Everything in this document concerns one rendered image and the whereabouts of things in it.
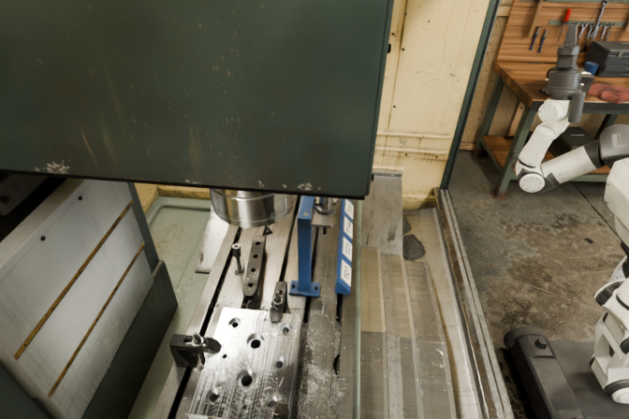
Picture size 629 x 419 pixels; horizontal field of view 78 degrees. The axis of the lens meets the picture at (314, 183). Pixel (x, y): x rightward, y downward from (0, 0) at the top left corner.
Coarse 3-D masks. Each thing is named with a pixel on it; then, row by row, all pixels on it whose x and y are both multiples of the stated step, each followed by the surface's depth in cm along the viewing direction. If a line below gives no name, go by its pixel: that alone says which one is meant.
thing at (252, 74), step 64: (0, 0) 44; (64, 0) 44; (128, 0) 43; (192, 0) 42; (256, 0) 42; (320, 0) 41; (384, 0) 41; (0, 64) 49; (64, 64) 48; (128, 64) 47; (192, 64) 47; (256, 64) 46; (320, 64) 45; (384, 64) 45; (0, 128) 55; (64, 128) 54; (128, 128) 53; (192, 128) 52; (256, 128) 51; (320, 128) 50; (256, 192) 58; (320, 192) 56
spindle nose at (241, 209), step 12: (216, 192) 66; (228, 192) 64; (240, 192) 64; (252, 192) 64; (216, 204) 68; (228, 204) 66; (240, 204) 65; (252, 204) 65; (264, 204) 66; (276, 204) 67; (288, 204) 70; (228, 216) 68; (240, 216) 67; (252, 216) 67; (264, 216) 67; (276, 216) 69
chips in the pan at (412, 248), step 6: (402, 216) 197; (402, 222) 192; (402, 228) 189; (408, 228) 189; (402, 234) 187; (402, 240) 184; (408, 240) 182; (414, 240) 182; (402, 246) 180; (408, 246) 179; (414, 246) 179; (420, 246) 179; (402, 252) 177; (408, 252) 176; (414, 252) 176; (420, 252) 176; (408, 258) 174; (414, 258) 174; (420, 258) 173
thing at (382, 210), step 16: (384, 176) 189; (400, 176) 188; (384, 192) 185; (400, 192) 185; (368, 208) 182; (384, 208) 181; (400, 208) 181; (208, 224) 180; (224, 224) 180; (368, 224) 177; (384, 224) 177; (400, 224) 177; (208, 240) 176; (368, 240) 174; (384, 240) 174; (400, 240) 173; (208, 256) 172; (208, 272) 169
